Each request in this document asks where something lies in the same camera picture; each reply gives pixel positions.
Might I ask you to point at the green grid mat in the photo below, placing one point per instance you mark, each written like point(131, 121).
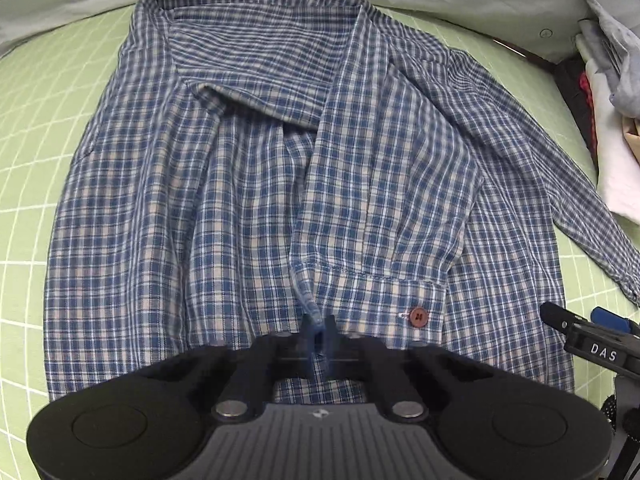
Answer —
point(30, 135)

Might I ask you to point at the beige cloth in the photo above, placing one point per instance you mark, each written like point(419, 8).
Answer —
point(634, 140)

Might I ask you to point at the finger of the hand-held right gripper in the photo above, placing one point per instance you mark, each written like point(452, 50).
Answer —
point(555, 315)
point(607, 317)

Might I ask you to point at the blue plaid shirt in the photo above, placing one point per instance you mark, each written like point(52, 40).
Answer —
point(200, 185)

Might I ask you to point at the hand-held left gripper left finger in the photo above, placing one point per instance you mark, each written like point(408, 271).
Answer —
point(306, 340)

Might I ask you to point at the dark cloth with red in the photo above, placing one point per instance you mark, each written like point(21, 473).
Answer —
point(575, 100)

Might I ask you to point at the pile of folded clothes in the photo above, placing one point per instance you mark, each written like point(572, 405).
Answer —
point(615, 160)

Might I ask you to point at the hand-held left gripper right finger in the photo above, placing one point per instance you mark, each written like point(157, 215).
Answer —
point(331, 340)

